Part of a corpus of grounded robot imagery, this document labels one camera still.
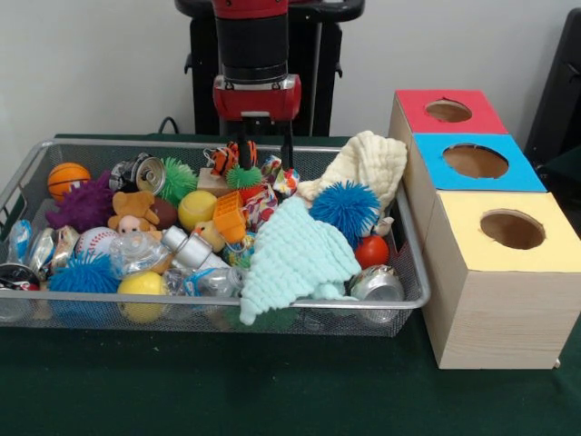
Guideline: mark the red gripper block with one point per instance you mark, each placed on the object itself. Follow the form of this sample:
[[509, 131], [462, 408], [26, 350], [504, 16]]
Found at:
[[258, 102]]

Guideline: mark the cream knitted cloth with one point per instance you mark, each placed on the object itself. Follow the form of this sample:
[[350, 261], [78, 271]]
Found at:
[[367, 159]]

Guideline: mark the mint knitted cloth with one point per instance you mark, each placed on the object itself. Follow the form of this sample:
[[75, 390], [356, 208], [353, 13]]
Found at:
[[295, 259]]

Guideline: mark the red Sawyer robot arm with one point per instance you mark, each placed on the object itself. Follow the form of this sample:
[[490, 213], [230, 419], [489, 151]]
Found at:
[[252, 41]]

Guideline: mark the silver mesh bin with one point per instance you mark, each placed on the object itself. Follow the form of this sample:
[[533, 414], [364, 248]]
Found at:
[[408, 236]]

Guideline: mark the wooden box with three holes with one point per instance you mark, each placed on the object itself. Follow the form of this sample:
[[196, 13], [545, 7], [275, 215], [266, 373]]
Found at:
[[499, 318]]

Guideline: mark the tiger striped toy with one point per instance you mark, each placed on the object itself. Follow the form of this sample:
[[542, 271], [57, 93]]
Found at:
[[224, 156]]

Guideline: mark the green spiky ball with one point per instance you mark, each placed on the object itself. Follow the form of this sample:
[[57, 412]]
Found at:
[[178, 179]]

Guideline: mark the blue spiky ball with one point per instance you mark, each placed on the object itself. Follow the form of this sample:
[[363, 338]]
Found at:
[[84, 274], [345, 206]]

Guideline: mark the red ball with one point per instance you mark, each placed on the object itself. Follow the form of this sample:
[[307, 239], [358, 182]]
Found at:
[[372, 252]]

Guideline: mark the yellow ball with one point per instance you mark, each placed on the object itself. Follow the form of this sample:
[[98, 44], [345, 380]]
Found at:
[[143, 286]]

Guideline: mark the purple spiky ball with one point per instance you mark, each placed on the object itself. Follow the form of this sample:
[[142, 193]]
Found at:
[[84, 204]]

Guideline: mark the small orange basketball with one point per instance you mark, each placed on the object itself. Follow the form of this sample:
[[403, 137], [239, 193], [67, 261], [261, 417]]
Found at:
[[65, 179]]

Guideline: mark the dark green tablecloth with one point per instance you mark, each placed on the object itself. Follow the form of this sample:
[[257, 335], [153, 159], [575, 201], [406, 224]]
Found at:
[[227, 386]]

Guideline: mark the dark green side table cloth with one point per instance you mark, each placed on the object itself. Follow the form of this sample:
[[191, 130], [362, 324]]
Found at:
[[563, 168]]

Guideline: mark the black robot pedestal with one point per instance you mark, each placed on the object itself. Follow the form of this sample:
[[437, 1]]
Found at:
[[318, 68]]

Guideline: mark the black frame stand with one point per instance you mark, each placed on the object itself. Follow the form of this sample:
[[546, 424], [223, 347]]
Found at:
[[558, 91]]

